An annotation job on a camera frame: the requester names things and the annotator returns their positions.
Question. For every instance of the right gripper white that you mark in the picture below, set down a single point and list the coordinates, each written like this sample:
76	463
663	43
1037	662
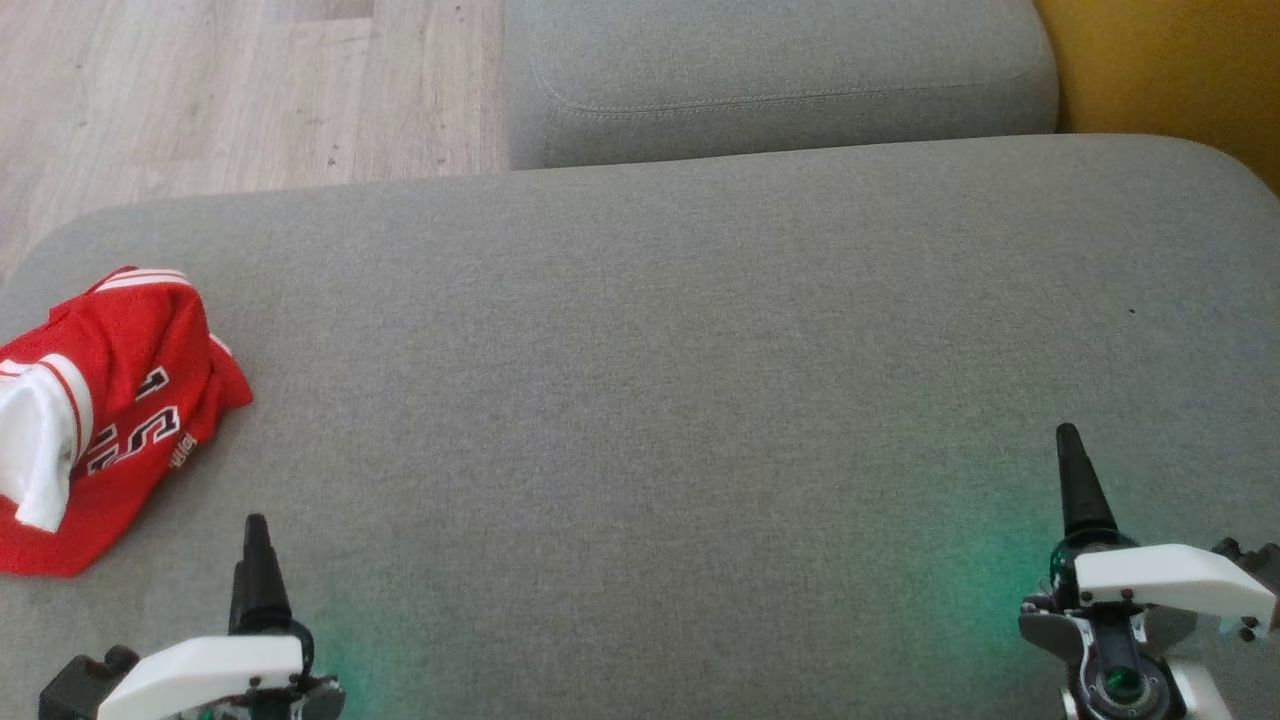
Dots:
1160	580

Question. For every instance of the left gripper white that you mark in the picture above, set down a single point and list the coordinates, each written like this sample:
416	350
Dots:
200	670

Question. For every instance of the grey fabric sofa seat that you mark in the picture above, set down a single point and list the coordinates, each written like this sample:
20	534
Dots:
700	400

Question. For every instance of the mustard yellow rug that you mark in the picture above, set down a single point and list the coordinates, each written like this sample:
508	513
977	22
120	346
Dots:
1170	70

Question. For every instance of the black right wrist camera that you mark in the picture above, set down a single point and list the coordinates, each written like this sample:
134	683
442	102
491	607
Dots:
1250	565

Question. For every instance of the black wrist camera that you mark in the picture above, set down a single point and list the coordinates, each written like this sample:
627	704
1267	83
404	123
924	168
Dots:
85	685
1250	565

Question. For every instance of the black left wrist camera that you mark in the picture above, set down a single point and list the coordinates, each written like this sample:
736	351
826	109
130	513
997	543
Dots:
85	685

